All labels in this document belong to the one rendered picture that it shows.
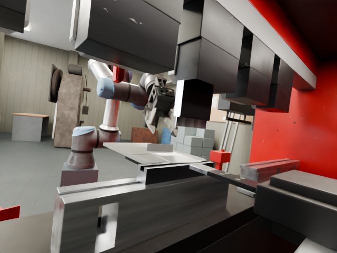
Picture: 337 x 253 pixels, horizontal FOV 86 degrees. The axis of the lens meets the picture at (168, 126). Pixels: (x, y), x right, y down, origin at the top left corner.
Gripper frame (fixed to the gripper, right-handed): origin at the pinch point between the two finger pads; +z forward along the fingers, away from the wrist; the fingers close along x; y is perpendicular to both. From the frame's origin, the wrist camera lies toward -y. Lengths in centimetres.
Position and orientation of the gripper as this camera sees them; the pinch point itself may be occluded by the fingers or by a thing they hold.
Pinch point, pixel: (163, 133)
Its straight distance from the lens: 51.6
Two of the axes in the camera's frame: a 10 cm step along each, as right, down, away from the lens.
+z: 1.8, 6.9, -7.0
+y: 3.6, -7.1, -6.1
